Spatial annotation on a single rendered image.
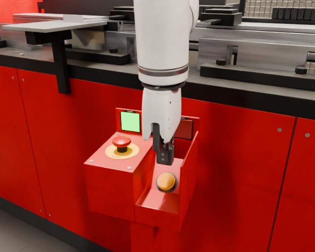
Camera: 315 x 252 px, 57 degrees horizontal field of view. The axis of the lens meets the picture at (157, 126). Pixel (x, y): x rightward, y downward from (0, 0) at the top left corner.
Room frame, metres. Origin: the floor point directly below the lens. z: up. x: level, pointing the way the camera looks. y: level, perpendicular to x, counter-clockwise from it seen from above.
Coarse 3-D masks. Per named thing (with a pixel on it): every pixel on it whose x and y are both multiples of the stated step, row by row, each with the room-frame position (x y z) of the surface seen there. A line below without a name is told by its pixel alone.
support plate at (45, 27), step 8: (16, 24) 0.92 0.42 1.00; (24, 24) 0.92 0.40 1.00; (32, 24) 0.92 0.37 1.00; (40, 24) 0.92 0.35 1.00; (48, 24) 0.92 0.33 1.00; (56, 24) 0.92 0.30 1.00; (64, 24) 0.92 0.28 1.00; (72, 24) 0.92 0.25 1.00; (80, 24) 0.92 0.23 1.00; (88, 24) 0.95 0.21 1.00; (96, 24) 0.99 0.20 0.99; (104, 24) 1.02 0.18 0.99
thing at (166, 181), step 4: (164, 172) 0.53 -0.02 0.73; (160, 176) 0.52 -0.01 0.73; (164, 176) 0.52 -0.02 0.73; (168, 176) 0.52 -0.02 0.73; (172, 176) 0.52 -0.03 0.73; (160, 180) 0.51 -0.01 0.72; (164, 180) 0.51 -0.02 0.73; (168, 180) 0.51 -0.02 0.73; (172, 180) 0.51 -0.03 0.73; (160, 184) 0.50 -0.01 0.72; (164, 184) 0.50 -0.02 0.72; (168, 184) 0.50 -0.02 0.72; (172, 184) 0.50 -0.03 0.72; (160, 188) 0.51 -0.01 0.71; (164, 188) 0.50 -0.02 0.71; (168, 188) 0.50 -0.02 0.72
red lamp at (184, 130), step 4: (180, 120) 0.59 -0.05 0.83; (184, 120) 0.59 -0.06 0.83; (188, 120) 0.58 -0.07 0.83; (180, 124) 0.59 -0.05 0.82; (184, 124) 0.59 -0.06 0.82; (188, 124) 0.58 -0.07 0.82; (176, 128) 0.59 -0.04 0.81; (180, 128) 0.59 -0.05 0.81; (184, 128) 0.59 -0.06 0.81; (188, 128) 0.58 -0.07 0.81; (176, 132) 0.59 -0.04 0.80; (180, 132) 0.59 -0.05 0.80; (184, 132) 0.59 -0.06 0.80; (188, 132) 0.58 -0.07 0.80; (176, 136) 0.59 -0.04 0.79; (180, 136) 0.59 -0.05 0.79; (184, 136) 0.59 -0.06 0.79; (188, 136) 0.58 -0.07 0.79
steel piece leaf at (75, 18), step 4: (64, 16) 1.02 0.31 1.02; (68, 16) 1.01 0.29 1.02; (72, 16) 1.00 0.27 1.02; (76, 16) 0.99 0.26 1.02; (80, 16) 0.99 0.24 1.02; (64, 20) 1.02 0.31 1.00; (68, 20) 1.01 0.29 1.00; (72, 20) 1.00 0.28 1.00; (76, 20) 0.99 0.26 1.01; (80, 20) 0.99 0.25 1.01; (84, 20) 1.04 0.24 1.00; (88, 20) 1.04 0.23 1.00; (92, 20) 1.04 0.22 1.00; (96, 20) 1.04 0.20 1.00; (100, 20) 1.06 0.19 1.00
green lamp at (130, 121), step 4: (124, 112) 0.63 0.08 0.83; (124, 116) 0.63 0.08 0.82; (128, 116) 0.63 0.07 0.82; (132, 116) 0.62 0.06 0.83; (136, 116) 0.62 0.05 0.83; (124, 120) 0.63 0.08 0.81; (128, 120) 0.63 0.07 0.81; (132, 120) 0.62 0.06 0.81; (136, 120) 0.62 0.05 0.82; (124, 124) 0.63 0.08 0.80; (128, 124) 0.63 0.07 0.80; (132, 124) 0.62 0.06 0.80; (136, 124) 0.62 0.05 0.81; (124, 128) 0.63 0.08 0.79; (128, 128) 0.63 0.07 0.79; (132, 128) 0.62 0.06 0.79; (136, 128) 0.62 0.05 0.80
